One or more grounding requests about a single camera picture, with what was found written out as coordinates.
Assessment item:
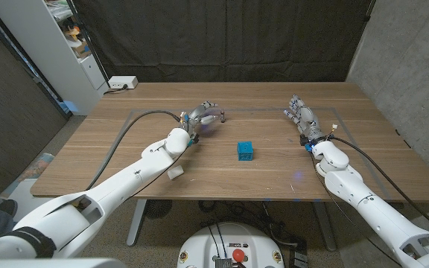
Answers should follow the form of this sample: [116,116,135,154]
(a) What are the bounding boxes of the black round fan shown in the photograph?
[144,200,174,220]

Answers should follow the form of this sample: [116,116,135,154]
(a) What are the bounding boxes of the black floor cables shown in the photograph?
[198,200,298,247]

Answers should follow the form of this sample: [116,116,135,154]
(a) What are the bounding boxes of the black backdrop curtain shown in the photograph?
[71,0,375,83]

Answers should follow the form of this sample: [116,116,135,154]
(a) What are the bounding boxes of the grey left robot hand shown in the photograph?
[179,100,226,144]

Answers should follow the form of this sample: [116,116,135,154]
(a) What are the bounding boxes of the cardboard box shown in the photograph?
[71,39,92,59]

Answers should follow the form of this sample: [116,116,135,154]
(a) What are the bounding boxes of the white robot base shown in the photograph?
[176,222,285,268]

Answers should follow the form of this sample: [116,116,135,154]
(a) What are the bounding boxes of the white power strip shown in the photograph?
[107,75,139,90]

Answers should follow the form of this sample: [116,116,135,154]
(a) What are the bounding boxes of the blue block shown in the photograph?
[236,141,255,162]

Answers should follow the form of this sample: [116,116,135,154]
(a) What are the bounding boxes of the white shelf cabinet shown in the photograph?
[0,0,109,116]

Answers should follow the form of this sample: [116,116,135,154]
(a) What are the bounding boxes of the white floor panel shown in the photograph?
[0,178,77,223]

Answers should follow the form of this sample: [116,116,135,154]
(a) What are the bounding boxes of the grey table leg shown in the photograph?
[126,199,148,247]
[313,202,337,252]

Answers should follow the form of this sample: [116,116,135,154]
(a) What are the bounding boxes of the orange toy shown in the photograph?
[64,25,81,42]

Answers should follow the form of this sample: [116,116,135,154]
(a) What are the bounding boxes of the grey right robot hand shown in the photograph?
[283,94,329,146]

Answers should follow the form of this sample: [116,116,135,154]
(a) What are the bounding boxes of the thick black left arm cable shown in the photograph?
[83,109,182,191]

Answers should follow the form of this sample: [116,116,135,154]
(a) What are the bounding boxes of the white cylinder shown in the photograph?
[167,165,185,181]

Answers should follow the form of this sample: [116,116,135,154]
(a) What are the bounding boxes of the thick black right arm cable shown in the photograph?
[328,135,429,239]

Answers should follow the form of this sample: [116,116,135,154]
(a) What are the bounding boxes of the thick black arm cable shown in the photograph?
[328,135,429,239]
[83,109,182,191]

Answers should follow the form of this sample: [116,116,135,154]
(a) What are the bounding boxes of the colourful floor mat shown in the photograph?
[20,152,55,183]

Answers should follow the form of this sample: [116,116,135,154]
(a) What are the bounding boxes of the black backdrop stand pole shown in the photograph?
[65,0,111,89]

